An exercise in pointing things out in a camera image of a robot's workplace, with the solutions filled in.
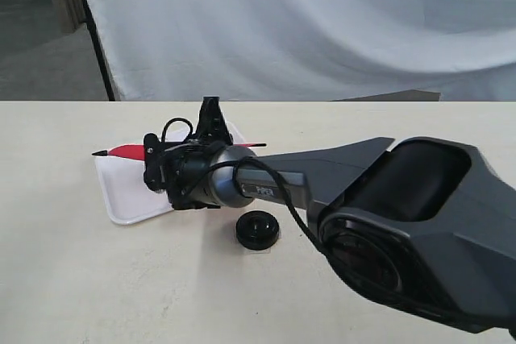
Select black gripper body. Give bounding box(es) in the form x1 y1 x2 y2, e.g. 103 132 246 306
160 97 233 210

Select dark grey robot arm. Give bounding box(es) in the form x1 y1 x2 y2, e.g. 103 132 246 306
157 97 515 333

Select black round lid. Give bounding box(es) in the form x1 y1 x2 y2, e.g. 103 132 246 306
235 210 280 251

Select white rectangular plastic tray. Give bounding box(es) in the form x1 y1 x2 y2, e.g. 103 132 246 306
93 121 247 226

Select white fabric backdrop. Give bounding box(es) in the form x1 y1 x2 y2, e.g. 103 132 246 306
87 0 515 101

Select black backdrop stand pole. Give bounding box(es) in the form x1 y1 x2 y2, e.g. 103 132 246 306
81 0 116 102

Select black cable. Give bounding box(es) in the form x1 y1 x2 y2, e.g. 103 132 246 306
160 118 408 305

